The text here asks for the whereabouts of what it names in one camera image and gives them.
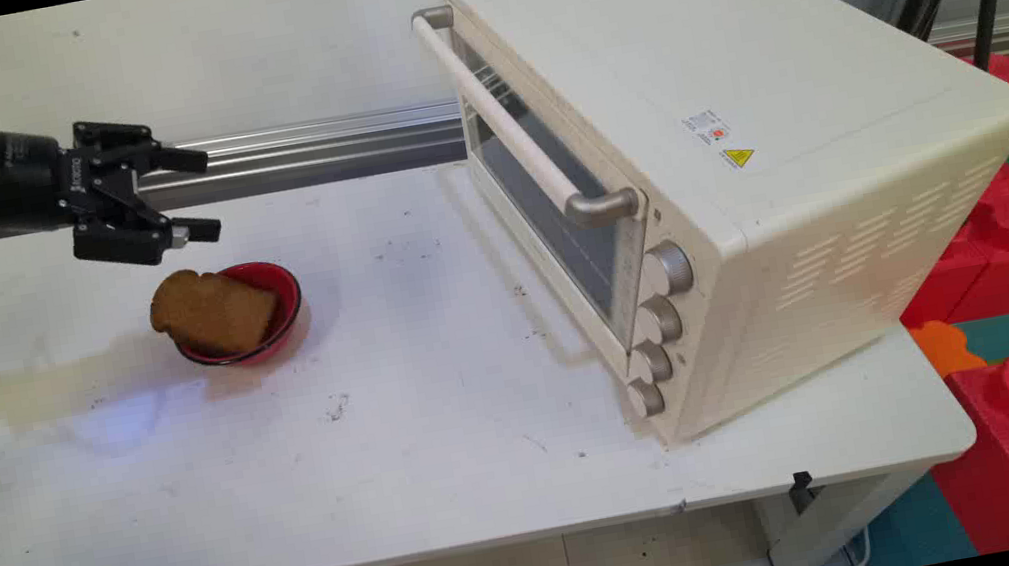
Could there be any aluminium rail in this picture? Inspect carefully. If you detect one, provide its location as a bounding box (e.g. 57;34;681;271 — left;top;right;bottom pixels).
0;11;1009;240

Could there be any teal foam floor mat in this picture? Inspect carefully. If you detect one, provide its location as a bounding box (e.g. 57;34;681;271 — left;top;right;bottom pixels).
838;463;980;566

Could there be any white floor cable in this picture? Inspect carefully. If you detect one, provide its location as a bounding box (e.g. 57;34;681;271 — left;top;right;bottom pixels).
704;523;876;566

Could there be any orange foam block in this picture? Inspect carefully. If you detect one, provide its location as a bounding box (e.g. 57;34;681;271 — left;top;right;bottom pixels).
907;311;991;385

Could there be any white table leg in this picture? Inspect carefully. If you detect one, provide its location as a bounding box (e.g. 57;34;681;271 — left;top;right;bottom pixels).
752;455;955;566

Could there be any oven glass door with handle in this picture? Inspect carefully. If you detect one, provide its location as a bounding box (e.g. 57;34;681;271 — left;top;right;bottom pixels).
408;0;674;383

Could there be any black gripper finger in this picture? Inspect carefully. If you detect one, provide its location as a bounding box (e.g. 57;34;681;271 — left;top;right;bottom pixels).
70;102;213;195
63;167;228;280

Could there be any red bowl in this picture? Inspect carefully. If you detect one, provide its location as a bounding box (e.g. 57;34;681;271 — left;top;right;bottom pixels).
161;253;314;377

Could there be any small red foam block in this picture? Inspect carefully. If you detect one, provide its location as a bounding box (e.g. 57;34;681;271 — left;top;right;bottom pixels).
957;47;1009;106

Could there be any cream toaster oven body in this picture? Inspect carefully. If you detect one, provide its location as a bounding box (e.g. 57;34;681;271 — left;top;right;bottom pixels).
437;0;1009;474

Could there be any brown toast slice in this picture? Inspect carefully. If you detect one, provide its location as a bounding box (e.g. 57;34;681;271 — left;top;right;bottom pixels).
142;254;289;370

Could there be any silver oven knob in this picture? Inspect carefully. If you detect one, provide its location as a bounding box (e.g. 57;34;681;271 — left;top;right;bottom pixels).
625;338;677;390
633;292;688;349
623;375;669;423
639;238;698;301

